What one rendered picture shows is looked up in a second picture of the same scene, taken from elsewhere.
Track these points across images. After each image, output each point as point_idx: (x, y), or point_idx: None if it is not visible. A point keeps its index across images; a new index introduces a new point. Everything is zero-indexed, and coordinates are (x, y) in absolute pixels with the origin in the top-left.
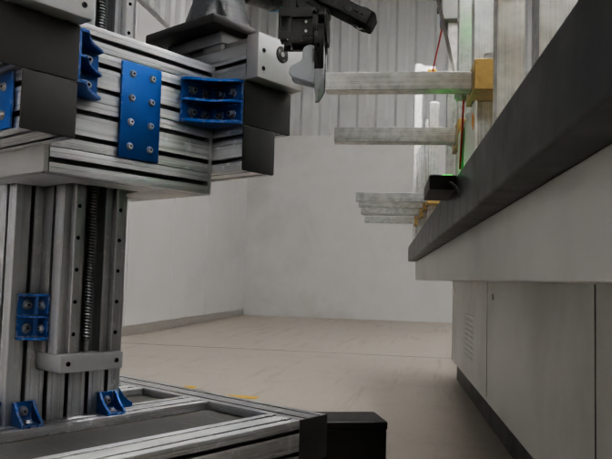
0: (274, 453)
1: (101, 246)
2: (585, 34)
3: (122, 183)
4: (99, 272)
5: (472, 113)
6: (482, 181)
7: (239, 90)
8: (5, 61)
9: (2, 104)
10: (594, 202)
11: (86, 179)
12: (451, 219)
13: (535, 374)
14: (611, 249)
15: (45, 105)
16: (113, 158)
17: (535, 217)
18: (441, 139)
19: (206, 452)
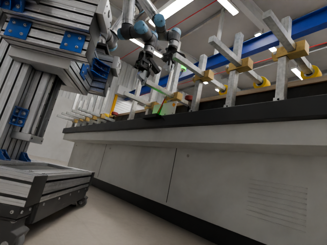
0: (86, 181)
1: (48, 99)
2: (276, 107)
3: (75, 82)
4: (45, 108)
5: (173, 102)
6: (193, 119)
7: (108, 69)
8: (90, 32)
9: (77, 43)
10: (250, 131)
11: (68, 77)
12: (151, 125)
13: (137, 169)
14: (258, 138)
15: (90, 51)
16: (78, 74)
17: (213, 130)
18: (148, 104)
19: (78, 177)
